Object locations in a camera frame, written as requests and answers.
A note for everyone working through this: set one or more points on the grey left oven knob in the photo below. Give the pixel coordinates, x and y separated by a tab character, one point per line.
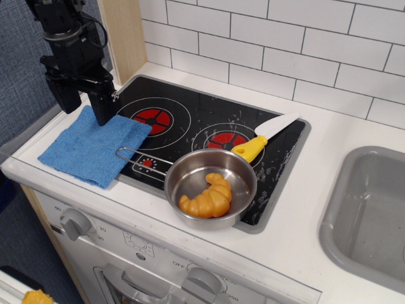
75	224

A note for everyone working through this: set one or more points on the yellow object at bottom left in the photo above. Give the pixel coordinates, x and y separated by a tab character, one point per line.
37	297

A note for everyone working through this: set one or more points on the yellow handled toy knife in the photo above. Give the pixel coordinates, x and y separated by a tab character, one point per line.
264	132

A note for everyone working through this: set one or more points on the orange toy croissant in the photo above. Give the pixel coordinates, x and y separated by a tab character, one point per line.
213	202

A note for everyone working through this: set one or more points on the blue towel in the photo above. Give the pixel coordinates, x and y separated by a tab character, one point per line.
92	153

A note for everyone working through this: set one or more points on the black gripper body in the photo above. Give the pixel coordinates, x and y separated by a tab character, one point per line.
76	62

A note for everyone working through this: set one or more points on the grey oven door handle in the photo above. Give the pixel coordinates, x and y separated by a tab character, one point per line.
123	292

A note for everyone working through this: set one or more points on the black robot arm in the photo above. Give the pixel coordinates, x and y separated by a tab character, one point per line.
61	16

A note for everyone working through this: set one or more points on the grey right oven knob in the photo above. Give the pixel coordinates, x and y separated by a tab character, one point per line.
202	284

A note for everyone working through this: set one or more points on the wooden side post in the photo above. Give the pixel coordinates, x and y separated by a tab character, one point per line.
123	23

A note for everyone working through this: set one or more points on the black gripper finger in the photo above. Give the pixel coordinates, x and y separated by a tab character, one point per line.
103	105
67	96

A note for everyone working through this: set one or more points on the black toy stovetop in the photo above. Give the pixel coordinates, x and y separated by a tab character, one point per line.
183	120

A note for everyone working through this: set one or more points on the grey toy sink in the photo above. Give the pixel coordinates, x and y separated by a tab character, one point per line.
362	231

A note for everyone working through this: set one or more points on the grey oven knob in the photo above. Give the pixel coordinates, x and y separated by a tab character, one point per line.
75	224
202	284

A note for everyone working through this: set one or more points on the small steel saucepan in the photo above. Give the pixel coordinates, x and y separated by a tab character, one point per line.
186	176

